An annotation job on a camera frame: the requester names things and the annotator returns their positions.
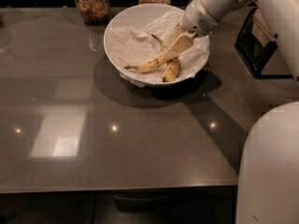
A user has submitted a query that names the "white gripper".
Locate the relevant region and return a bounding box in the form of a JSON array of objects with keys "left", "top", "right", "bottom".
[{"left": 163, "top": 0, "right": 249, "bottom": 60}]

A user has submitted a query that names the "long yellow banana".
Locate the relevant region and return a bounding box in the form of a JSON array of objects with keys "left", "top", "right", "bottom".
[{"left": 124, "top": 50, "right": 177, "bottom": 74}]

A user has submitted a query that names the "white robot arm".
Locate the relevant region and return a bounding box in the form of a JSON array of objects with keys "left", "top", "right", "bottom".
[{"left": 178, "top": 0, "right": 299, "bottom": 224}]

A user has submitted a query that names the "short yellow banana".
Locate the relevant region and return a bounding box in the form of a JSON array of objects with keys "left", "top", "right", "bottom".
[{"left": 151, "top": 35, "right": 180, "bottom": 82}]

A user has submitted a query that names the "white bowl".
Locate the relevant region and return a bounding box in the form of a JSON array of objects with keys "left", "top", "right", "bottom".
[{"left": 103, "top": 3, "right": 211, "bottom": 89}]

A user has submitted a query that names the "glass jar with nuts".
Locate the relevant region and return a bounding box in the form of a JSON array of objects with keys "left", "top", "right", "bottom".
[{"left": 74, "top": 0, "right": 110, "bottom": 25}]

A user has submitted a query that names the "black wire napkin holder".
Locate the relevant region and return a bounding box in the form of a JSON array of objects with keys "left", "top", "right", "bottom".
[{"left": 235, "top": 7, "right": 292, "bottom": 79}]

